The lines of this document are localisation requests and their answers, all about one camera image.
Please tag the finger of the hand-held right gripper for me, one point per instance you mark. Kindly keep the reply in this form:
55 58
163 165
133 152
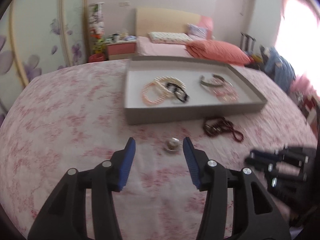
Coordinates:
260 161
295 156

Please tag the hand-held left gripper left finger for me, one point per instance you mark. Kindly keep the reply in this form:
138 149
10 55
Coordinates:
127 165

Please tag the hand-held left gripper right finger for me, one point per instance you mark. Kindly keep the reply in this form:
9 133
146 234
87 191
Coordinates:
191 165

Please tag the grey cardboard tray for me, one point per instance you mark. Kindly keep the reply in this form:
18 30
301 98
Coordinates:
195 105

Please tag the wide silver bangle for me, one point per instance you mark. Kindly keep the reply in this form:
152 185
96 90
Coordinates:
203 82

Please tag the pink floral tablecloth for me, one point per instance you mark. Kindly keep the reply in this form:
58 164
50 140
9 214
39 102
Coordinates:
75 120

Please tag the blue fleece robe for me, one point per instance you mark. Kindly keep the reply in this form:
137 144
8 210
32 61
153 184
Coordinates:
280 67

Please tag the red bin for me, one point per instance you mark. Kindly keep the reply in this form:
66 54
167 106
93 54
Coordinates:
96 57

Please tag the pink and white nightstand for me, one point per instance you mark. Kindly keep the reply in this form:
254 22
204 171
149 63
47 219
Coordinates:
120 49

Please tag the folded orange quilt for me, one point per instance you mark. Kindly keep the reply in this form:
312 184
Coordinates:
220 51

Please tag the dark wooden chair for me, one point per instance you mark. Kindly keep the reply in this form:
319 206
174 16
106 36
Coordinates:
247 42

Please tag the pink bed mattress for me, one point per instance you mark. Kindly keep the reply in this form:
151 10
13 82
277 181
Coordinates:
162 48

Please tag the white mug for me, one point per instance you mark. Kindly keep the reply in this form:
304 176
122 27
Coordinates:
115 37

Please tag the floral print pillow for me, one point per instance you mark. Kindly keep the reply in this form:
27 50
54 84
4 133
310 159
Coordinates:
170 37

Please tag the lilac pillow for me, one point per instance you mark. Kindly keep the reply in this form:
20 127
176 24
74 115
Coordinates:
197 31

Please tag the clear tube of plush toys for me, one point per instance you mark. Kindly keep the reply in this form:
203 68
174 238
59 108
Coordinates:
97 25

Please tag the pink curtain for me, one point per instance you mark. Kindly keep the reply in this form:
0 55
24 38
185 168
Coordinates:
285 10

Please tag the beige and pink headboard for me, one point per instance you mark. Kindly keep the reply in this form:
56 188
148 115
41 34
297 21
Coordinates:
162 20

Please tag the flower print sliding wardrobe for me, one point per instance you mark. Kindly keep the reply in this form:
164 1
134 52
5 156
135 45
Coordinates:
32 42

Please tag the wall switch plate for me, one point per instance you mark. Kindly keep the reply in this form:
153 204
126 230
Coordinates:
124 4

